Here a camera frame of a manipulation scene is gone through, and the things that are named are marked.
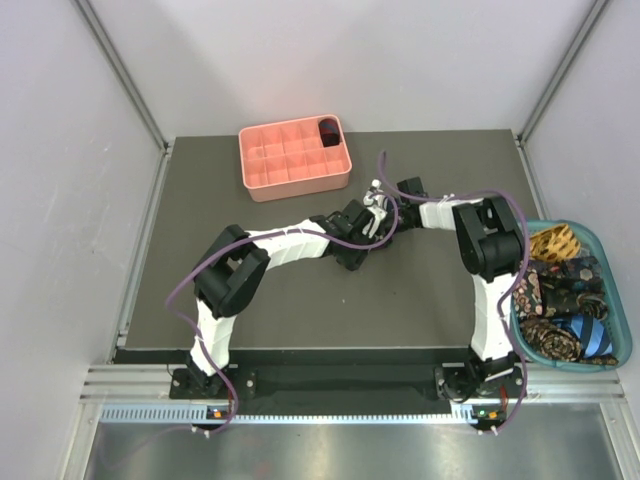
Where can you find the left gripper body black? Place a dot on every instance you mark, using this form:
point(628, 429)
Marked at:
point(351, 257)

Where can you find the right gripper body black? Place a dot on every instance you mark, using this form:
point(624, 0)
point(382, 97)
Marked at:
point(402, 220)

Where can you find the pink compartment organizer box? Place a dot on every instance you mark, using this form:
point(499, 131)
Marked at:
point(286, 159)

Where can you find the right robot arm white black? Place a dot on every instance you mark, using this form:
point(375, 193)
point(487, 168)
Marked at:
point(491, 247)

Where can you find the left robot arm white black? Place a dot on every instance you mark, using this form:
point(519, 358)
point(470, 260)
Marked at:
point(232, 269)

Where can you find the rolled red blue tie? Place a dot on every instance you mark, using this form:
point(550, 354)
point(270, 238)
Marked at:
point(330, 132)

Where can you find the pink floral dark tie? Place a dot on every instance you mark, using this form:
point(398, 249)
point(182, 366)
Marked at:
point(527, 301)

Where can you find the orange patterned tie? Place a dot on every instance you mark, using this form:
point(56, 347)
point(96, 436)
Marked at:
point(555, 244)

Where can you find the dark floral navy tie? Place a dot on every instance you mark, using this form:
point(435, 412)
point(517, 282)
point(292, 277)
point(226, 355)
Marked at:
point(579, 275)

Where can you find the teal plastic basket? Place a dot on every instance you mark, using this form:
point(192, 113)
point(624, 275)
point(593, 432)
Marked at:
point(606, 307)

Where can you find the brown paisley rolled tie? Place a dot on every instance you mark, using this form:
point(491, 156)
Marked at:
point(551, 341)

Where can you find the blue striped tie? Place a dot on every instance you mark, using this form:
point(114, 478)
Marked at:
point(591, 333)

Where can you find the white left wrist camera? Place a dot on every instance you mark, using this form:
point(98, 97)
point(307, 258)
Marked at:
point(378, 216)

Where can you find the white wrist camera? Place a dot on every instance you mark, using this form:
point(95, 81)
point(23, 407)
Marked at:
point(376, 192)
point(378, 216)

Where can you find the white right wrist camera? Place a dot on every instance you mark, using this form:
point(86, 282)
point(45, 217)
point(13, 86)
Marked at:
point(376, 192)

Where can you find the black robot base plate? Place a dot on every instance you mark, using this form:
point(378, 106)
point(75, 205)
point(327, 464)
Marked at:
point(415, 375)

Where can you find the left aluminium frame post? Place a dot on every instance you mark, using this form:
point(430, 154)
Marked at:
point(105, 44)

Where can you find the aluminium frame post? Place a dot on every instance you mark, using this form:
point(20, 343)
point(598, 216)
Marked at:
point(569, 56)
point(105, 44)

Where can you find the right aluminium frame post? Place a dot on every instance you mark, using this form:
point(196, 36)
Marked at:
point(569, 56)

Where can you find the slotted grey cable duct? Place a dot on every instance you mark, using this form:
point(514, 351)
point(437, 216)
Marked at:
point(203, 414)

